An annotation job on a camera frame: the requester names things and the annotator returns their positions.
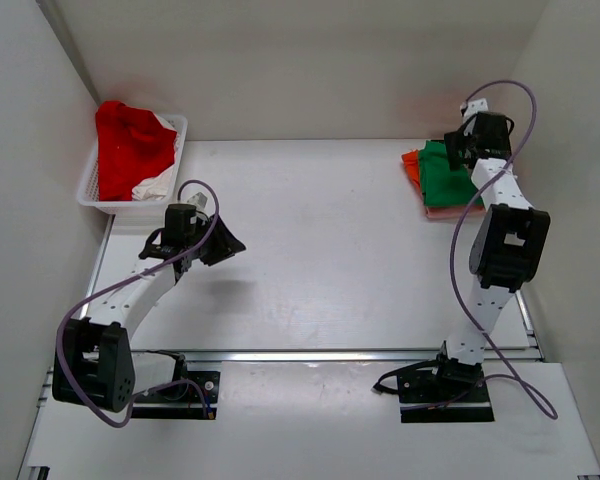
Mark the aluminium rail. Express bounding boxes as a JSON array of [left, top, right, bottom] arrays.
[[69, 347, 541, 364]]

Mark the green t shirt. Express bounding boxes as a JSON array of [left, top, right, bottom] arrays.
[[418, 141, 477, 208]]

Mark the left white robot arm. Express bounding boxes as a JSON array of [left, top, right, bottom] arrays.
[[52, 192, 246, 414]]

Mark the white t shirt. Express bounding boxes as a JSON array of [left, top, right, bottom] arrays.
[[132, 114, 180, 201]]

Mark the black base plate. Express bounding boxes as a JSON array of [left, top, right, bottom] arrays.
[[397, 369, 495, 424], [132, 363, 221, 421]]

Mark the red t shirt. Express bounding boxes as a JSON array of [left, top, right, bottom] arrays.
[[95, 101, 177, 202]]

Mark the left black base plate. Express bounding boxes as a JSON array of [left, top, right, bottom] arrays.
[[132, 363, 221, 421]]

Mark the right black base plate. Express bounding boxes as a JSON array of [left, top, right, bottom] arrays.
[[397, 369, 495, 424]]

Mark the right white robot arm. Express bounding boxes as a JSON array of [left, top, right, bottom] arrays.
[[373, 99, 550, 409]]

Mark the white plastic basket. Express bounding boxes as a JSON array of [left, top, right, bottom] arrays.
[[76, 113, 188, 218]]

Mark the orange folded t shirt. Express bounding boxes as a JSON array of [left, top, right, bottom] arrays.
[[401, 150, 425, 199]]

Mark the pink folded t shirt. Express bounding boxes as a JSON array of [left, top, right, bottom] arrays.
[[424, 205, 485, 221]]

